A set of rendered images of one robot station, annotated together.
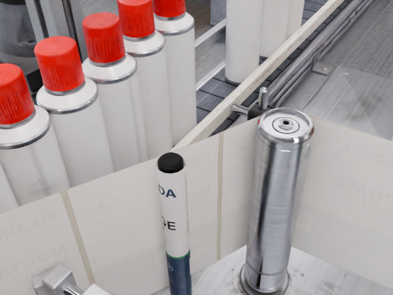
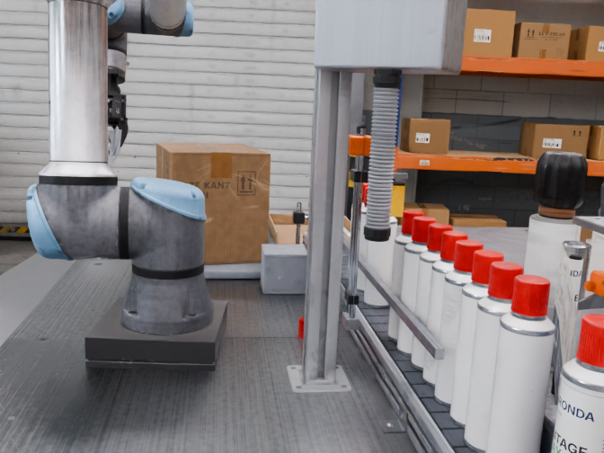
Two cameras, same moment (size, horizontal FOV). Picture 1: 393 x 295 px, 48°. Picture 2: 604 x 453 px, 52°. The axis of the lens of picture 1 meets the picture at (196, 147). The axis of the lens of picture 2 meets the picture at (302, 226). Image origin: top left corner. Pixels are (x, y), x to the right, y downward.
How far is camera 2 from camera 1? 0.80 m
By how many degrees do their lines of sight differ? 48
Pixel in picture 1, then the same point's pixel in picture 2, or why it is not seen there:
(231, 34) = (380, 265)
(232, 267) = not seen: hidden behind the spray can
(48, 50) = (459, 235)
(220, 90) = (379, 313)
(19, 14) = (185, 288)
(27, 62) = (196, 335)
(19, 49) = (182, 325)
